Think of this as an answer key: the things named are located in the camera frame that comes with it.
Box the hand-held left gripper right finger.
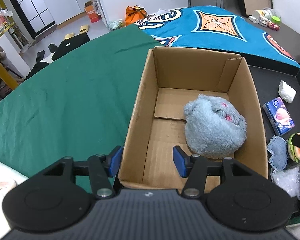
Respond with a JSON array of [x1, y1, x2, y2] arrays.
[[173, 145, 259, 199]]

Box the grey table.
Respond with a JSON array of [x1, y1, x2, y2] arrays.
[[240, 15, 300, 64]]

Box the brown cardboard box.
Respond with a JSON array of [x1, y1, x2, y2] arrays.
[[118, 46, 269, 198]]

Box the plush burger toy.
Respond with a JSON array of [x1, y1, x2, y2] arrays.
[[287, 133, 300, 162]]

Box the white shelf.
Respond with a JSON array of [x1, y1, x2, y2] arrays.
[[89, 0, 110, 28]]

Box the orange box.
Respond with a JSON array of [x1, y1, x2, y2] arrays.
[[84, 1, 100, 23]]

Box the white cabinet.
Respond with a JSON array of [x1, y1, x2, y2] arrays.
[[41, 0, 95, 25]]

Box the grey plush toy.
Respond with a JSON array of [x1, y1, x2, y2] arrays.
[[184, 94, 247, 159]]

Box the blue printed blanket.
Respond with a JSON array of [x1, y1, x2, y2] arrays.
[[134, 6, 300, 85]]

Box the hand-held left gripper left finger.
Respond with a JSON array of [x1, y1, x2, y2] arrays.
[[42, 145, 123, 199]]

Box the black tray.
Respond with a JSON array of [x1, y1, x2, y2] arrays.
[[246, 65, 300, 218]]

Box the white tissue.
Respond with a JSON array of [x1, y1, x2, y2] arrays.
[[278, 80, 297, 103]]

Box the denim cloth piece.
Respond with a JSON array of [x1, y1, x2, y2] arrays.
[[267, 135, 288, 169]]

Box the blue tissue packet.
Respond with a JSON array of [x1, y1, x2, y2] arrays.
[[262, 97, 295, 136]]

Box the green cloth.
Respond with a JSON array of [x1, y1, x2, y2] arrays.
[[0, 24, 163, 180]]

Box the black framed sliding door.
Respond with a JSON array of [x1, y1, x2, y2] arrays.
[[5, 0, 58, 37]]

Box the orange bag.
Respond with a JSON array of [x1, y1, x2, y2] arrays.
[[125, 6, 147, 26]]

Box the clear plastic bag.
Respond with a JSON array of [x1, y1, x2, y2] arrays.
[[270, 162, 300, 198]]

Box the yellow table frame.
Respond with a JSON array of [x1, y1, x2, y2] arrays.
[[0, 52, 19, 90]]

